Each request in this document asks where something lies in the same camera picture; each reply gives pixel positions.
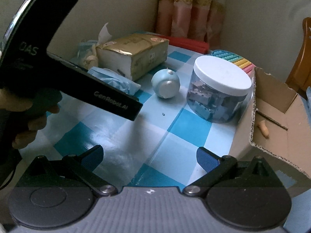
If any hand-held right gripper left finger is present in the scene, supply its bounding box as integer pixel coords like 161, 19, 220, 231
16, 144, 118, 197

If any white tissue sheet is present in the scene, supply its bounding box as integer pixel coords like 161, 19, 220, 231
97, 22, 110, 46

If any pink patterned curtain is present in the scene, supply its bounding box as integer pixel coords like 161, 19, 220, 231
155, 0, 227, 46

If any wooden chair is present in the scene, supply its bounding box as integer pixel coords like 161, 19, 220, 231
285, 17, 311, 95

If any gold tissue pack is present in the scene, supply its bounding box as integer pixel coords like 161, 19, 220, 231
95, 34, 169, 82

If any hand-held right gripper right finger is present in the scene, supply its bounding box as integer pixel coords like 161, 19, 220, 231
182, 147, 285, 197

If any rainbow bubble pop toy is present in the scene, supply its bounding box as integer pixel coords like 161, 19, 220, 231
211, 49, 255, 78

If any cardboard box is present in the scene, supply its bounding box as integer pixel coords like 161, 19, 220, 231
230, 67, 311, 175

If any light blue cloth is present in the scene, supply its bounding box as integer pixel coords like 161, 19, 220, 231
301, 87, 311, 124

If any clear jar with white lid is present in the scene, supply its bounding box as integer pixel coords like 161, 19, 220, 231
187, 55, 253, 123

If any light blue round toy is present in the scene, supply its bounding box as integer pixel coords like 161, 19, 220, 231
151, 68, 181, 99

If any red rolled mat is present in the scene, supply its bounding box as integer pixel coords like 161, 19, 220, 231
155, 35, 210, 54

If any person's left hand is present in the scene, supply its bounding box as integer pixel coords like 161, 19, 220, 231
12, 106, 60, 149

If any blue checkered tablecloth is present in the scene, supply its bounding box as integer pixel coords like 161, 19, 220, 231
18, 30, 295, 195

